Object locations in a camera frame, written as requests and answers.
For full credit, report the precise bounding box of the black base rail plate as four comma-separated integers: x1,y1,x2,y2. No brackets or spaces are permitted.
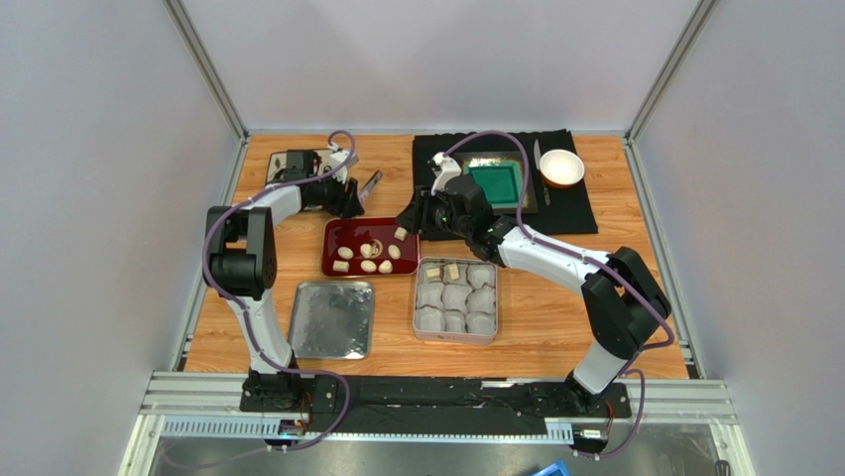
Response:
239,374,635,436

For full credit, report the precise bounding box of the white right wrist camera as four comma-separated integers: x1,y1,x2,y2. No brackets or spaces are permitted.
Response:
430,153,462,195

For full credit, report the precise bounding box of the white oval chocolate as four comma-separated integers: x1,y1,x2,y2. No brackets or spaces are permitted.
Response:
360,260,378,273
388,245,402,260
337,246,355,260

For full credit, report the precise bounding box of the white heart chocolate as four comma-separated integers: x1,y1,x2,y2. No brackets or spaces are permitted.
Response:
359,240,383,259
378,260,394,275

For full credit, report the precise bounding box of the floral square plate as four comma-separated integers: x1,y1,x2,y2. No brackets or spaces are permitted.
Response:
265,149,338,185

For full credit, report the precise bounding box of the blue plastic object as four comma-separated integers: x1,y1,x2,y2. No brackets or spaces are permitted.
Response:
531,460,570,476

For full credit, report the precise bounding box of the red lacquer tray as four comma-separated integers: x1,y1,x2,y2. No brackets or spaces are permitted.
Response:
320,217,421,278

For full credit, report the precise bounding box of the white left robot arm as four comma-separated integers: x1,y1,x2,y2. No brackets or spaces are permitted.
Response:
201,171,383,395

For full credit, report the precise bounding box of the white orange bowl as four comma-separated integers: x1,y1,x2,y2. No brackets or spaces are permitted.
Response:
539,149,585,188

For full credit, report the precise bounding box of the green square plate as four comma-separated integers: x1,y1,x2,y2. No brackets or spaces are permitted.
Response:
452,151,524,214

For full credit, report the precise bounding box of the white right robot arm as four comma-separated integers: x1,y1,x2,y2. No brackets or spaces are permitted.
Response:
396,176,674,406

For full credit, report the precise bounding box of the silver tin lid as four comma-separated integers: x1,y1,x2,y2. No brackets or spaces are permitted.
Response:
289,281,375,360

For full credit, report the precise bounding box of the silver knife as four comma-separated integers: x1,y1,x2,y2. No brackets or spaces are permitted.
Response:
533,138,551,206

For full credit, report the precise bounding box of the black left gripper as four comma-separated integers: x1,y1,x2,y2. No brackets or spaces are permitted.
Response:
306,168,364,220

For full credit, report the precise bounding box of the pink metal tin box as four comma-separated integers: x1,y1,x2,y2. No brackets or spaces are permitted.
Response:
412,257,499,346

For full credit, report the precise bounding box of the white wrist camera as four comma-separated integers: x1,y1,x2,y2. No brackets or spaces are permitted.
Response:
324,149,358,181
430,153,462,195

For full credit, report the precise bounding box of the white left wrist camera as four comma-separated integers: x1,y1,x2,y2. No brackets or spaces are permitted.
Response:
324,149,358,181

